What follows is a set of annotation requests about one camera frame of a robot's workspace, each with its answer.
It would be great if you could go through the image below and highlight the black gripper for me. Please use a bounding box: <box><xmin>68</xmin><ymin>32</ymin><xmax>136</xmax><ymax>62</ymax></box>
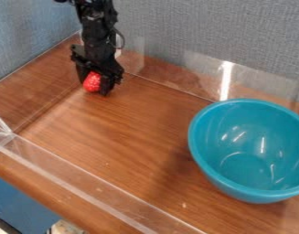
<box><xmin>70</xmin><ymin>38</ymin><xmax>124</xmax><ymax>96</ymax></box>

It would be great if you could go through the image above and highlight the red strawberry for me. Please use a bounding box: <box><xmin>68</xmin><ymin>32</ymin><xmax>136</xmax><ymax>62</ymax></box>
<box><xmin>82</xmin><ymin>71</ymin><xmax>101</xmax><ymax>92</ymax></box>

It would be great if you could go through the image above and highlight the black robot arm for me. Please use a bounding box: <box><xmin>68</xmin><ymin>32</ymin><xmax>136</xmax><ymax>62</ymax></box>
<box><xmin>53</xmin><ymin>0</ymin><xmax>124</xmax><ymax>96</ymax></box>

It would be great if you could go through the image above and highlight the blue plastic bowl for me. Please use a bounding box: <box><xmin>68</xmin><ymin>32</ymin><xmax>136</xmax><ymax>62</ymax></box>
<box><xmin>188</xmin><ymin>99</ymin><xmax>299</xmax><ymax>204</ymax></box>

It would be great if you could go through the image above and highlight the clear acrylic back barrier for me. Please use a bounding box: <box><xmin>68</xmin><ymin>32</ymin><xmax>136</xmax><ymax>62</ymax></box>
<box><xmin>116</xmin><ymin>37</ymin><xmax>299</xmax><ymax>104</ymax></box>

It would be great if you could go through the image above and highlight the clear acrylic barrier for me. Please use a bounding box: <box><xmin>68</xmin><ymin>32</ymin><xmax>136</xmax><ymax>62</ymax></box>
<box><xmin>0</xmin><ymin>117</ymin><xmax>205</xmax><ymax>234</ymax></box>
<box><xmin>116</xmin><ymin>37</ymin><xmax>299</xmax><ymax>104</ymax></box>

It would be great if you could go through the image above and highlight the clear acrylic front barrier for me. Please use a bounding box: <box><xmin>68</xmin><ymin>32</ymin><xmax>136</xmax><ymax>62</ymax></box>
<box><xmin>0</xmin><ymin>117</ymin><xmax>205</xmax><ymax>234</ymax></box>

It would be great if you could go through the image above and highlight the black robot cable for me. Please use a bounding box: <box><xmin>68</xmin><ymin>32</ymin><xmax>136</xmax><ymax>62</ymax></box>
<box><xmin>112</xmin><ymin>27</ymin><xmax>126</xmax><ymax>50</ymax></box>

